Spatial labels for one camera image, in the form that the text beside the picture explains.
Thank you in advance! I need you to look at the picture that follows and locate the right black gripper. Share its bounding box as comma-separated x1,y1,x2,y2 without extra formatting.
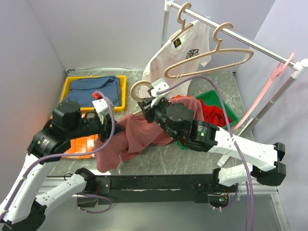
137,95,180,141

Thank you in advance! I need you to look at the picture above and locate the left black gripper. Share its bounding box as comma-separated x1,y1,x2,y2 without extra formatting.
67,111,125,141

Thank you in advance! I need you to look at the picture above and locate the dusty pink t shirt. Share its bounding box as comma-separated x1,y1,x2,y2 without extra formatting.
95,96,205,174

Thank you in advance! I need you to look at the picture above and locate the green plastic tray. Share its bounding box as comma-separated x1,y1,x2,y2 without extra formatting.
177,90,239,150

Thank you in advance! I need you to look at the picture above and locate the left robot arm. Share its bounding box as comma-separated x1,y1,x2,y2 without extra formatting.
0,99,124,231

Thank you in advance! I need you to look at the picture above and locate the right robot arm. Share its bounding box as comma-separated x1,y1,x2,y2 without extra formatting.
138,98,286,192

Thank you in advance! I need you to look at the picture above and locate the blue checked shirt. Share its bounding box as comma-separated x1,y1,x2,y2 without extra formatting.
64,76,121,107

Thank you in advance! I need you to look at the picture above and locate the white t shirt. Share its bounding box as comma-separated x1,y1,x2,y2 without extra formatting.
142,20,211,98

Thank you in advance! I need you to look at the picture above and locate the red t shirt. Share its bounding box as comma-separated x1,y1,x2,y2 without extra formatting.
170,95,227,128

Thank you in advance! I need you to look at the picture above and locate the beige hanger holding white shirt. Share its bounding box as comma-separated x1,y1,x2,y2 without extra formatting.
170,2,193,42

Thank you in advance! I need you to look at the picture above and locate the pink plastic hanger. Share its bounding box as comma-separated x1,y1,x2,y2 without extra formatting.
233,52,295,131

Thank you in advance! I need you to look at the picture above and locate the orange white patterned cloth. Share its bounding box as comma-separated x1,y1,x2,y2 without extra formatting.
49,115,101,160

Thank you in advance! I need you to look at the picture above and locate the yellow plastic tray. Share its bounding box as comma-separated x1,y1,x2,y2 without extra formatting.
60,76,127,113

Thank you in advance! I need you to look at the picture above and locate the black base bar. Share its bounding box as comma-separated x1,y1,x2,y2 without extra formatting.
77,174,241,209

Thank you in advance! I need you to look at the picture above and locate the metal clothes rack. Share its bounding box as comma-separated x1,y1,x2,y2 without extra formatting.
161,0,308,135

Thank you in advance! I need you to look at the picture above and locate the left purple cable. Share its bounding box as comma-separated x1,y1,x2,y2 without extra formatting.
0,92,116,222

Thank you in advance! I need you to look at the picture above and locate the purple cable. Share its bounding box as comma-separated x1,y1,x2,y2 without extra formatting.
0,92,116,222
157,76,255,231

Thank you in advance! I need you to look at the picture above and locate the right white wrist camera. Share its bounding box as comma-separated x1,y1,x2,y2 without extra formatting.
149,78,169,107

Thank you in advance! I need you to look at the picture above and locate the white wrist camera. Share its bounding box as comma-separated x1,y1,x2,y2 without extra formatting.
92,90,114,124
149,78,169,107

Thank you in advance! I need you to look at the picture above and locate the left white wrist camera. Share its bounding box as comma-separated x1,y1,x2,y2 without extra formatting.
92,90,114,124

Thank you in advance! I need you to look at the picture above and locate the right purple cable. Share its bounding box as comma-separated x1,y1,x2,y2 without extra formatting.
157,76,255,231

